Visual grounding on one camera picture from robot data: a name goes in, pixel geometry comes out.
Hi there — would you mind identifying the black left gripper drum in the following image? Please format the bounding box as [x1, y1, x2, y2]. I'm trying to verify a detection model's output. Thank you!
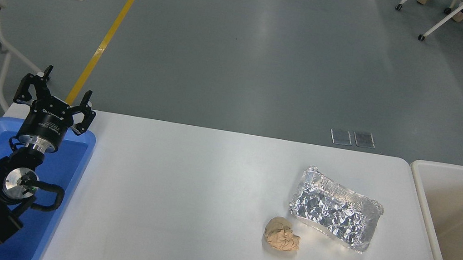
[17, 92, 79, 151]

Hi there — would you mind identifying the blue plastic tray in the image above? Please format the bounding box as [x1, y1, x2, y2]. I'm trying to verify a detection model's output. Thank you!
[0, 115, 98, 260]

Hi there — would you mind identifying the crumpled tan paper ball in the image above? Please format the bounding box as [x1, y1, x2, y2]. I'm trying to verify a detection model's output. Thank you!
[261, 215, 304, 254]

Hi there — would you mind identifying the clear rectangular floor plate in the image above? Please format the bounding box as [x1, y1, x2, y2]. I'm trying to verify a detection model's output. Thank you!
[329, 128, 354, 147]
[352, 130, 377, 149]

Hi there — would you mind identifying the crumpled silver foil tray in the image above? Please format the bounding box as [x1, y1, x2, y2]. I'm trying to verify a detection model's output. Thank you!
[283, 163, 389, 255]

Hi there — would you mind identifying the white tubular chair frame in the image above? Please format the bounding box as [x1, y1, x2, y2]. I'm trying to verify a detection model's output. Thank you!
[0, 0, 55, 118]

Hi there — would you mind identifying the white rolling chair frame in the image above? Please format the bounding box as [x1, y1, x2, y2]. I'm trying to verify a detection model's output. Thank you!
[391, 0, 463, 48]

